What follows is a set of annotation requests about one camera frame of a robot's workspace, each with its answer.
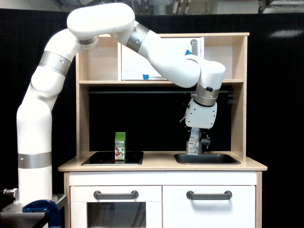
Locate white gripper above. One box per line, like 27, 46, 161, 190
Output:
180, 98, 217, 129

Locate white carton box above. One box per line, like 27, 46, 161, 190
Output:
186, 128, 200, 155

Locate grey toy sink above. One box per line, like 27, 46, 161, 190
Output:
174, 153, 241, 165

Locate grey toy faucet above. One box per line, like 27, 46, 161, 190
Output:
198, 134, 210, 154

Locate green juice carton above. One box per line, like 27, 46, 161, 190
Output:
114, 132, 126, 161

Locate wooden toy kitchen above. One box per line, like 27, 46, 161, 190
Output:
58, 32, 267, 228

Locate black toy stovetop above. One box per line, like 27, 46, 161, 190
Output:
81, 151, 144, 166

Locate blue clamp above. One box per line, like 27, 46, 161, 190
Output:
22, 199, 61, 228

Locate black hanging rail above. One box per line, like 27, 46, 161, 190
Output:
88, 90, 233, 95

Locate black hooks on rail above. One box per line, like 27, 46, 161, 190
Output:
228, 89, 234, 105

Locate grey microwave handle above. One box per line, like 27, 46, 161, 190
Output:
190, 39, 198, 56

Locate grey cabinet door handle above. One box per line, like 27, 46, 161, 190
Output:
186, 190, 232, 200

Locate grey oven door handle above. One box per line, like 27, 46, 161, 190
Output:
93, 190, 139, 200

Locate grey metal base plate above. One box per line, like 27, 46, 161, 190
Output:
0, 194, 67, 228

